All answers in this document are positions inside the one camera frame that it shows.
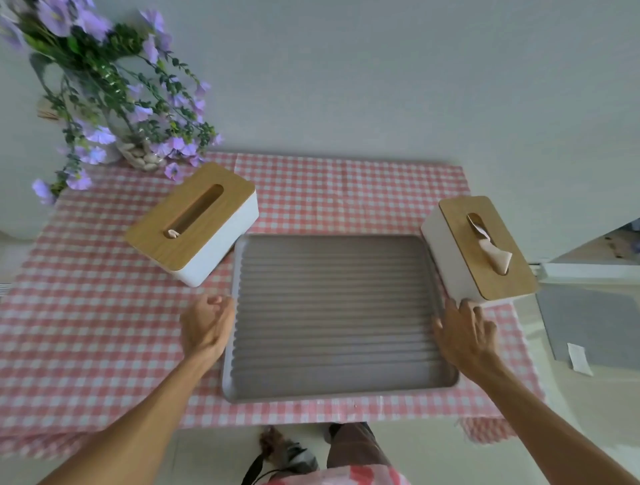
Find glass vase with pebbles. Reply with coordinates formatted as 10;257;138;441
107;107;168;173

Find black strap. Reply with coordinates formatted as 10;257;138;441
240;452;281;485

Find person's left hand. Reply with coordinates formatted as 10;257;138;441
179;294;237;362

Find purple flower bouquet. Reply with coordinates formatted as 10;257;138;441
0;0;224;207

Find pink checked tablecloth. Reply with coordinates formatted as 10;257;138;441
0;151;546;460

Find white board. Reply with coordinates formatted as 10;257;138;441
537;262;640;285

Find grey floor mat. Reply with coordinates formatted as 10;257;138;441
535;286;640;371

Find person's left forearm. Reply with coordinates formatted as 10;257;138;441
39;351;216;485

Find white tissue box wooden lid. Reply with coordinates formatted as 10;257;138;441
421;196;541;306
125;161;260;288

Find grey ribbed tray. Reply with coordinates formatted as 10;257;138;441
221;234;461;404

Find pink checked garment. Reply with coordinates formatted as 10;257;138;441
260;465;411;485

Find person's right forearm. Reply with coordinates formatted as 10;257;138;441
462;366;640;485

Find white paper slip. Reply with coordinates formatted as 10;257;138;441
566;343;594;377

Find brown trousers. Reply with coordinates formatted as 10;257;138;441
326;422;393;470

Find grey black shoe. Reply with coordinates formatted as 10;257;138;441
282;441;319;474

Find person's right hand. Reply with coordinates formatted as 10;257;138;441
432;298;501;384

